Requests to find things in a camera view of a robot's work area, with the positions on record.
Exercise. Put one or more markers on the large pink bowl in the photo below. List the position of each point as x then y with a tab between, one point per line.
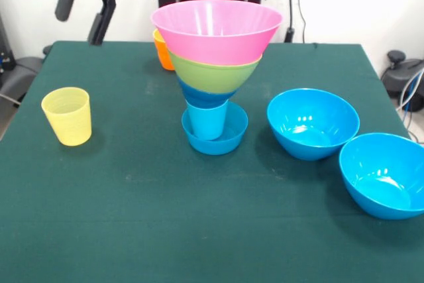
215	47

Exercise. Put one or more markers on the yellow ribbed cup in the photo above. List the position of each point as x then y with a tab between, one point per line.
69	124

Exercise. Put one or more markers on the black equipment base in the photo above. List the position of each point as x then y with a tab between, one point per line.
20	71
397	74

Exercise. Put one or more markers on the small dark blue bowl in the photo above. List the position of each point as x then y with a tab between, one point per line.
205	99

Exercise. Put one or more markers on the small ribbed blue bowl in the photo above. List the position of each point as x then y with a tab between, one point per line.
235	140

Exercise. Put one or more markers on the light blue cup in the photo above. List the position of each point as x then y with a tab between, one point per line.
207	124

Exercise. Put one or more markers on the lime green bowl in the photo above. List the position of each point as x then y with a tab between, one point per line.
212	79

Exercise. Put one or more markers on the orange cup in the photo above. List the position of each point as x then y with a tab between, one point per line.
162	54

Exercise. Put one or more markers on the dark green table cloth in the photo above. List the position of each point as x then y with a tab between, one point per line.
281	197

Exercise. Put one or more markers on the large blue bowl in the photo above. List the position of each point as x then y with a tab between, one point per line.
381	197
311	144

